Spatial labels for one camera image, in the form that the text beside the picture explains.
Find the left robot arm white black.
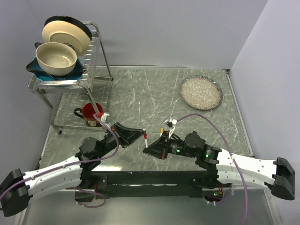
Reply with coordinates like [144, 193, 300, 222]
[0, 122, 146, 217]

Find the speckled plate dark rim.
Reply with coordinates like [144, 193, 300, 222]
[180, 75, 223, 111]

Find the beige plate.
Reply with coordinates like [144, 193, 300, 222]
[42, 21, 91, 56]

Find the beige bowl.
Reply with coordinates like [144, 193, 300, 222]
[35, 42, 77, 76]

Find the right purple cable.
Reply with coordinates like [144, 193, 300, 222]
[177, 113, 249, 225]

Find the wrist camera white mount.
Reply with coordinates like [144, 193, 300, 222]
[164, 118, 178, 139]
[93, 112, 110, 124]

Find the metal dish rack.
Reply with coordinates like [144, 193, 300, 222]
[28, 21, 113, 135]

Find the red black mug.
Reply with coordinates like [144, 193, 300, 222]
[74, 103, 102, 128]

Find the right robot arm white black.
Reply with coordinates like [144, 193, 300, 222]
[143, 131, 295, 201]

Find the blue dish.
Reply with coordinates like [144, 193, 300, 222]
[26, 42, 85, 82]

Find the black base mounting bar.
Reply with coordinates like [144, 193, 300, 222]
[79, 171, 230, 198]

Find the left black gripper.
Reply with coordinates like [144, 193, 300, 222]
[97, 122, 146, 158]

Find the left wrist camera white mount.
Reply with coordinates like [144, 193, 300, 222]
[93, 112, 110, 124]

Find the red white marker pen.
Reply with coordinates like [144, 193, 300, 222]
[144, 139, 148, 148]

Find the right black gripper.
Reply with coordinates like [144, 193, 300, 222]
[143, 130, 197, 159]

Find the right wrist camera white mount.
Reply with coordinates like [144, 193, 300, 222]
[164, 118, 178, 139]

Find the black plate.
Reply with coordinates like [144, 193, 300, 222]
[44, 15, 92, 39]

